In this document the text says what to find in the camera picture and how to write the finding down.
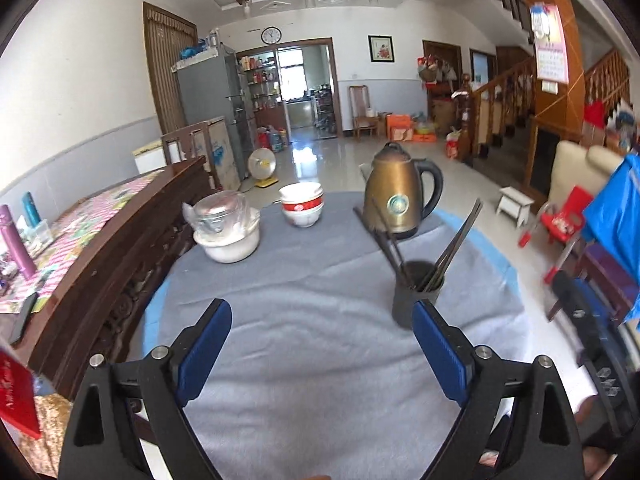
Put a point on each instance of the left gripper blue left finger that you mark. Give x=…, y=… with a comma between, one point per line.
x=194, y=352

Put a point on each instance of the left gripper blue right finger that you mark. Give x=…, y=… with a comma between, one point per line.
x=446, y=349

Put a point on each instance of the person right hand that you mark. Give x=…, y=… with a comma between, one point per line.
x=595, y=453

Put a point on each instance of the dark grey utensil holder cup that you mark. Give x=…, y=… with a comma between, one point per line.
x=406, y=295

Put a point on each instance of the dark wooden chair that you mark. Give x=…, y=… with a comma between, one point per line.
x=590, y=279

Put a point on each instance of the grey tablecloth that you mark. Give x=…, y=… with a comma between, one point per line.
x=315, y=377

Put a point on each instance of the white bowl with plastic bag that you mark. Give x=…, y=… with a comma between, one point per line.
x=224, y=225

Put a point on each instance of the blue cloth on chair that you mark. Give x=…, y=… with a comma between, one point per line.
x=612, y=220

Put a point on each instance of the red child chair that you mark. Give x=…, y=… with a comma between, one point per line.
x=563, y=224

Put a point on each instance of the dark carved wooden sideboard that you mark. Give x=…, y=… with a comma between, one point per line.
x=99, y=302

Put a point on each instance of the small white stool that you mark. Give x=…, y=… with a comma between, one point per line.
x=514, y=204

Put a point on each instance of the bronze electric kettle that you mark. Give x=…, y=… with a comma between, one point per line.
x=400, y=191

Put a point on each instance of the stacked red white bowls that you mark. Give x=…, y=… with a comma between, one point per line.
x=302, y=203

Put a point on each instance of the cream sofa armchair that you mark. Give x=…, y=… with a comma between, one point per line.
x=575, y=165

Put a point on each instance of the pink thermos bottle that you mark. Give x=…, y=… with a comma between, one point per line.
x=17, y=249

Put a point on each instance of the white electric heater fan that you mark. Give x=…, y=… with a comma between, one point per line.
x=262, y=165

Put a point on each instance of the white appliance cardboard box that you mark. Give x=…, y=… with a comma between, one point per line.
x=214, y=144

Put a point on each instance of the teal thermos bottle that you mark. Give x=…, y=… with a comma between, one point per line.
x=31, y=212

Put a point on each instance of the orange cardboard box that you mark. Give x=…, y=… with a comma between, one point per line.
x=399, y=128

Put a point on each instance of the wooden stair railing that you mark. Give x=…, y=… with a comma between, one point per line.
x=494, y=110

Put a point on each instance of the grey refrigerator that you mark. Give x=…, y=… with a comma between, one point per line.
x=214, y=85

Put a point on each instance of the brown window curtain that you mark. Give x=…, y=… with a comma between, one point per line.
x=166, y=35

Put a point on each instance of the wooden chair by wall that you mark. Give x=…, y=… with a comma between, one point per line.
x=364, y=117

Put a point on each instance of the pink wall calendar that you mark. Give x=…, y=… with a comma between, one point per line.
x=549, y=41

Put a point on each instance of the framed wall picture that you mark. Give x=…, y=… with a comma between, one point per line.
x=381, y=49

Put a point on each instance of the round wall clock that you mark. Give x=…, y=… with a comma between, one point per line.
x=271, y=35

